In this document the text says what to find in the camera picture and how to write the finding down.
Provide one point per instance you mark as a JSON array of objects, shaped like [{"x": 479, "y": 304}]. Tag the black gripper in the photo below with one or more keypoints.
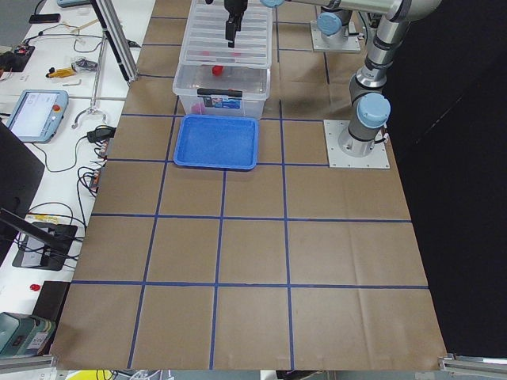
[{"x": 234, "y": 5}]

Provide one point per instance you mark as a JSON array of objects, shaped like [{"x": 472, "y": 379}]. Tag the clear plastic box lid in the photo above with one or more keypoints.
[{"x": 204, "y": 41}]

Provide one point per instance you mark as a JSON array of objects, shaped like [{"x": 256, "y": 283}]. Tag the red block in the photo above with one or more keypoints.
[
  {"x": 197, "y": 109},
  {"x": 217, "y": 70}
]

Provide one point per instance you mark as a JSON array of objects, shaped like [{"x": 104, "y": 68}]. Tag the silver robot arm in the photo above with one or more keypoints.
[
  {"x": 334, "y": 23},
  {"x": 371, "y": 109}
]

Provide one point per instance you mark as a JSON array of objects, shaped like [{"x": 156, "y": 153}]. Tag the clear plastic storage box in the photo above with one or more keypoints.
[{"x": 254, "y": 84}]

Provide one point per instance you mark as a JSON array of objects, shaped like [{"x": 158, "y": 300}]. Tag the red block in box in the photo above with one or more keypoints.
[{"x": 197, "y": 109}]

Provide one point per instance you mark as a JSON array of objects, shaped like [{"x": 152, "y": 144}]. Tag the green box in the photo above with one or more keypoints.
[{"x": 24, "y": 335}]

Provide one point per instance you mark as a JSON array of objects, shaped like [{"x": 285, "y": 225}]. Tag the blue plastic tray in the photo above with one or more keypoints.
[{"x": 217, "y": 142}]

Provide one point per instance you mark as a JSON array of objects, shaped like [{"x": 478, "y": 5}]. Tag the black power adapter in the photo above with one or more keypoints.
[{"x": 100, "y": 133}]

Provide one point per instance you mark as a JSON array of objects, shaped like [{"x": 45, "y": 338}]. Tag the yellow black tool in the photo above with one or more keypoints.
[{"x": 60, "y": 73}]

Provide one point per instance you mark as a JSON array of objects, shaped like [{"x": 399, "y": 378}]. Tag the black phone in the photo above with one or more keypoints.
[{"x": 44, "y": 18}]

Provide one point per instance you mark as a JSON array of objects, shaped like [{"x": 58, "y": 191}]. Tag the teach pendant tablet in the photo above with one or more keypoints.
[{"x": 38, "y": 114}]

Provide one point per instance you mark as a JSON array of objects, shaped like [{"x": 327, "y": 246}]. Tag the black monitor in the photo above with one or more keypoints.
[{"x": 21, "y": 173}]

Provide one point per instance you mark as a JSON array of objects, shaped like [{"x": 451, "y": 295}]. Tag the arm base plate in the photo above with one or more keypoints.
[
  {"x": 345, "y": 41},
  {"x": 345, "y": 152}
]

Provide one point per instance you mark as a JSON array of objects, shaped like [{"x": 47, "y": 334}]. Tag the aluminium frame post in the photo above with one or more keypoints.
[{"x": 111, "y": 27}]

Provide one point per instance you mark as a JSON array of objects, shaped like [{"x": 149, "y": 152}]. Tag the black stand base plate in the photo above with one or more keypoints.
[{"x": 36, "y": 254}]

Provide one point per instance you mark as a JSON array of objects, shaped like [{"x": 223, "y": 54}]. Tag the aluminium frame rail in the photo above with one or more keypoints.
[{"x": 10, "y": 365}]

